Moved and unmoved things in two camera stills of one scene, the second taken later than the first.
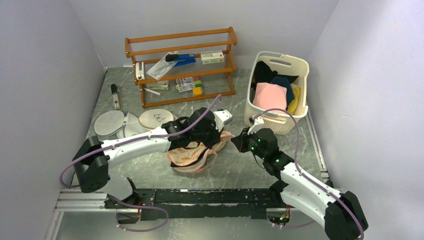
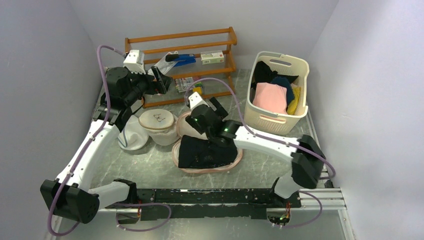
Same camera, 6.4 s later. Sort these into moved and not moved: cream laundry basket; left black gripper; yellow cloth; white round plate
Moved: left black gripper
Not moved: white round plate; cream laundry basket; yellow cloth
